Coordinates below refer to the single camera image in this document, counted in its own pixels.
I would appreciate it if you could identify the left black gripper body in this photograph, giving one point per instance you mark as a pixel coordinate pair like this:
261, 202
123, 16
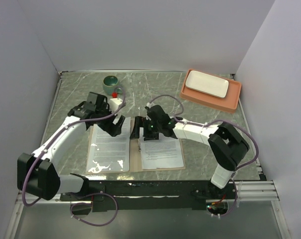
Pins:
107, 125

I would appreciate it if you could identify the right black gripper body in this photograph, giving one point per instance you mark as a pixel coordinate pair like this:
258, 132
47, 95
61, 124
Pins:
151, 130

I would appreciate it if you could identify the single white printed sheet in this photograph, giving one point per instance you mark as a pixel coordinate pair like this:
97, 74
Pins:
107, 154

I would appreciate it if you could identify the beige cardboard folder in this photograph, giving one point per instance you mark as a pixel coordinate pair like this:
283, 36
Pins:
135, 156

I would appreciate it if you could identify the white printed paper sheets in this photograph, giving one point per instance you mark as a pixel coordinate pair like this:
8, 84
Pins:
163, 153

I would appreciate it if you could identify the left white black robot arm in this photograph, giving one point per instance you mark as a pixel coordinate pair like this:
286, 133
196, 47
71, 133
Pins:
37, 173

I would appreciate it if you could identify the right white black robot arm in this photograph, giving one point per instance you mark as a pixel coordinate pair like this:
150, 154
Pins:
227, 144

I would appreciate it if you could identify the metal folder clip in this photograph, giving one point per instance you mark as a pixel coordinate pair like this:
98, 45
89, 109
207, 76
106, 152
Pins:
139, 145

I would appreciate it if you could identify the teal ceramic mug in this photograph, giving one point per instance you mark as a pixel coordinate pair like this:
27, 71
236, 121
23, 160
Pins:
111, 85

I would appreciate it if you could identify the white rectangular plate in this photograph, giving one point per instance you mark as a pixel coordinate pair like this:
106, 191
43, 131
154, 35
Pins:
207, 84

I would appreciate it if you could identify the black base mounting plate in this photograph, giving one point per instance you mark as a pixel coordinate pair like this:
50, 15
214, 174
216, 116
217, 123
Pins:
147, 195

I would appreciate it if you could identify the salmon rectangular tray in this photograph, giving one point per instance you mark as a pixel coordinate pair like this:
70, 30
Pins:
227, 104

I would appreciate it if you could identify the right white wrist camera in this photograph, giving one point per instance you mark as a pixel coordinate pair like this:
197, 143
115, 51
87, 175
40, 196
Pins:
149, 107

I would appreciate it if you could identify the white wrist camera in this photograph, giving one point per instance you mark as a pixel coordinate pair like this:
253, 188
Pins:
115, 103
149, 107

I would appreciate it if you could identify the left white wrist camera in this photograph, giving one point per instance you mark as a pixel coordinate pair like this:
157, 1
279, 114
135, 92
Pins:
115, 103

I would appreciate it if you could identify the aluminium extrusion rail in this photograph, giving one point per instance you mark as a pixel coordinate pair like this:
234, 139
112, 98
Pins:
263, 191

